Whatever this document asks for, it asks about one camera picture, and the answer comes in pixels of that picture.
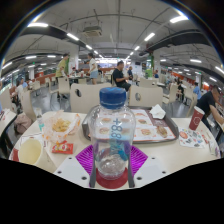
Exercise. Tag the cream plastic cup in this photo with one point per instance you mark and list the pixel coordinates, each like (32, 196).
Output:
(30, 151)

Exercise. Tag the beige chair with round hole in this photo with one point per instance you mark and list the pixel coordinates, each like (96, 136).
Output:
(148, 96)
(90, 96)

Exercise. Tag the group of beige chairs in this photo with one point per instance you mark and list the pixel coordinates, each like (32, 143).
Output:
(63, 86)

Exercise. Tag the clear blue-capped water bottle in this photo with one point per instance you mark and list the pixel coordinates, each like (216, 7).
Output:
(111, 133)

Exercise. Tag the person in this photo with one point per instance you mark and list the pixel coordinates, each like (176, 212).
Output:
(196, 90)
(61, 66)
(92, 65)
(118, 76)
(206, 103)
(19, 88)

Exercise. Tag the pink bag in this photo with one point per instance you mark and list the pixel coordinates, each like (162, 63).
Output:
(22, 123)

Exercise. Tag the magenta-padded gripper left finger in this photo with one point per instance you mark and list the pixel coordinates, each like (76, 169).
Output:
(85, 157)

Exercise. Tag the group of ceiling lights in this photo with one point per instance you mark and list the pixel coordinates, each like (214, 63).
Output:
(37, 24)

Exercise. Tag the brown food tray with liner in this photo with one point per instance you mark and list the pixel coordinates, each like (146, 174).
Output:
(150, 128)

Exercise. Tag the ceiling air conditioner unit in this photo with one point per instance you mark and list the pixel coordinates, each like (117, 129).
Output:
(92, 31)

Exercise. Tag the flat round red coaster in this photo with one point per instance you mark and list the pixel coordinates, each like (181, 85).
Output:
(111, 184)

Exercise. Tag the white card with red print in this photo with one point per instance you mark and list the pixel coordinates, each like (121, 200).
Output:
(30, 136)

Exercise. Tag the red paper cup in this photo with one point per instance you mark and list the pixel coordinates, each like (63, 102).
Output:
(196, 119)

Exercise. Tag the red ketchup packet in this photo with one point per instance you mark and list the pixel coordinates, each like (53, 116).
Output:
(62, 147)

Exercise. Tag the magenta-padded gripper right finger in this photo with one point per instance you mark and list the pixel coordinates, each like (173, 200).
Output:
(139, 159)

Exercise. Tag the printed sticker sheet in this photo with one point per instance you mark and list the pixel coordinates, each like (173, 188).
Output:
(191, 138)

